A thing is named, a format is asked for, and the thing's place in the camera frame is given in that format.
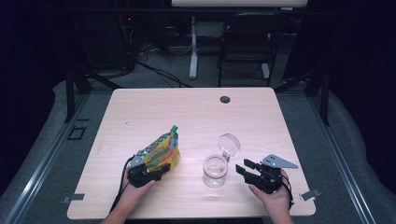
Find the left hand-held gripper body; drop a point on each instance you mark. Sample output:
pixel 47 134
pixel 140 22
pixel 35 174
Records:
pixel 140 177

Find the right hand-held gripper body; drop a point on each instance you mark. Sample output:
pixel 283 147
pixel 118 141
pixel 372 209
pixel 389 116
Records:
pixel 269 179

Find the clear glass jar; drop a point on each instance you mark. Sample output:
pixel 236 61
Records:
pixel 214 172

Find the person's left hand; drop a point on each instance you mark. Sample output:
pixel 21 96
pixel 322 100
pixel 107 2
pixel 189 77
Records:
pixel 132 196

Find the black table grommet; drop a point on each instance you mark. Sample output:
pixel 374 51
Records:
pixel 225 99

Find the grey tape strip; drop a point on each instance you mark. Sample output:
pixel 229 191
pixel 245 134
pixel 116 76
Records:
pixel 73 198
pixel 309 195

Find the yellow snack bag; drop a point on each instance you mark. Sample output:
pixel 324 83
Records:
pixel 162 152

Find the black floor tape rectangle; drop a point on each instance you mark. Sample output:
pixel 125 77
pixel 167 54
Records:
pixel 76 133

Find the white desk leg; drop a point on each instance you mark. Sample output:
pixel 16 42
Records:
pixel 265 71
pixel 193 53

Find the person's right hand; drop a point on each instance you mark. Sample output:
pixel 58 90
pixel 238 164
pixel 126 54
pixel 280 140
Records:
pixel 278 202

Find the black folding chair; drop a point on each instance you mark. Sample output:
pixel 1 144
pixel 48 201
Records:
pixel 249 40

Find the black metal stand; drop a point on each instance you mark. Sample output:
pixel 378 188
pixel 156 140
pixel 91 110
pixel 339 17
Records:
pixel 70 93
pixel 324 99

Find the white background desk top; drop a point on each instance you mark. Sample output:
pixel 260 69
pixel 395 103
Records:
pixel 238 3

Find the aluminium floor rail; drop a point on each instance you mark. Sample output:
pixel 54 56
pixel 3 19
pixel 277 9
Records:
pixel 40 168
pixel 345 168

